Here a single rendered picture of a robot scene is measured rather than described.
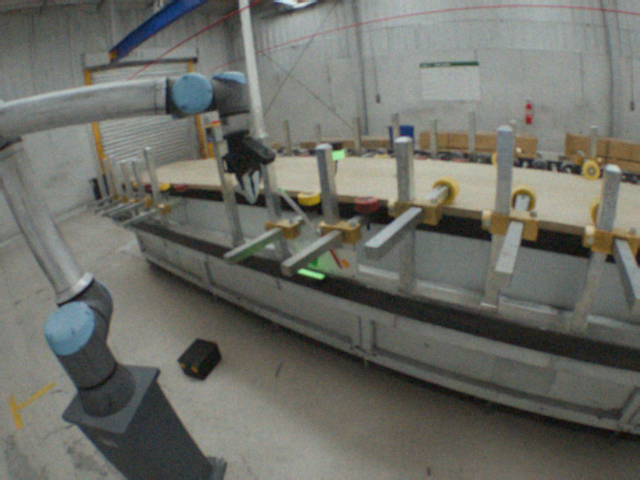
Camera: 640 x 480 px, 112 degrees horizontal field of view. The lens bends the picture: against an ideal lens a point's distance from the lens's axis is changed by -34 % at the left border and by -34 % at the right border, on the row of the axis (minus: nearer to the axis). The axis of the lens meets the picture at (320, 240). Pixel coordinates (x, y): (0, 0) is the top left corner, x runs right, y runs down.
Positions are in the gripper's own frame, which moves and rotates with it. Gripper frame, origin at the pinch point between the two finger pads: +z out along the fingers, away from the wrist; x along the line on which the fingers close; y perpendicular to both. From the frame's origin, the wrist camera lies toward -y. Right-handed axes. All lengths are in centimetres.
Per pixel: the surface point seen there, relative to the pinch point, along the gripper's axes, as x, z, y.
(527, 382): -37, 75, -85
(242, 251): 4.4, 15.9, 5.1
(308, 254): 2.3, 13.0, -20.0
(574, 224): -34, 9, -86
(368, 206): -28.0, 9.5, -21.6
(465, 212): -34, 10, -52
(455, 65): -716, -101, 102
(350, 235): -13.8, 13.7, -22.9
